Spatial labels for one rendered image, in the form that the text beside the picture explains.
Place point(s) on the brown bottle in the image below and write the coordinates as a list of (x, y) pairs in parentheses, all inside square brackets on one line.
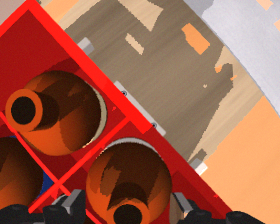
[(87, 219), (125, 175)]

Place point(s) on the red bottle crate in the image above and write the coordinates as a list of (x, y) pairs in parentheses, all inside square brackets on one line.
[(27, 49)]

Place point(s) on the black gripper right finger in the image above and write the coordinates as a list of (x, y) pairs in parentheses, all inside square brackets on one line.
[(182, 208)]

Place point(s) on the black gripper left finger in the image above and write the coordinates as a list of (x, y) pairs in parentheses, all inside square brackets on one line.
[(74, 205)]

